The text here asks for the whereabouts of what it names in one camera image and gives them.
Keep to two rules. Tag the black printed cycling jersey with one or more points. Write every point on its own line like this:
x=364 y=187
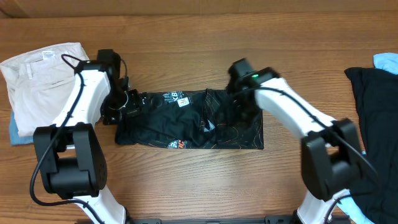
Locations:
x=203 y=119

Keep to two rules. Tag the folded blue denim garment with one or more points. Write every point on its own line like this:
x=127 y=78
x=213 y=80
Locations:
x=14 y=137

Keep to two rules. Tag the folded beige trousers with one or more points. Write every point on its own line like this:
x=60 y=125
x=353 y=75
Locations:
x=39 y=83

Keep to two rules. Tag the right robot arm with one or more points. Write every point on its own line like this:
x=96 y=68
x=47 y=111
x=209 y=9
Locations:
x=331 y=156

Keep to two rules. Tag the light blue garment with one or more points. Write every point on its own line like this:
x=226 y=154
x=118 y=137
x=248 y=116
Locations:
x=387 y=62

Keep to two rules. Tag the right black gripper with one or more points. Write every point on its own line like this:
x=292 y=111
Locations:
x=235 y=120

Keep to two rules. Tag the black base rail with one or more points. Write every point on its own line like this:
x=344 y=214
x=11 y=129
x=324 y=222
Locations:
x=211 y=221

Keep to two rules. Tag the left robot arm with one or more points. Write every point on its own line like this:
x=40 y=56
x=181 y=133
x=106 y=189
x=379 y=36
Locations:
x=71 y=167

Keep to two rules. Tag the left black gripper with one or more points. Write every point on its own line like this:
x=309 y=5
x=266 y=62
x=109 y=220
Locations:
x=109 y=113

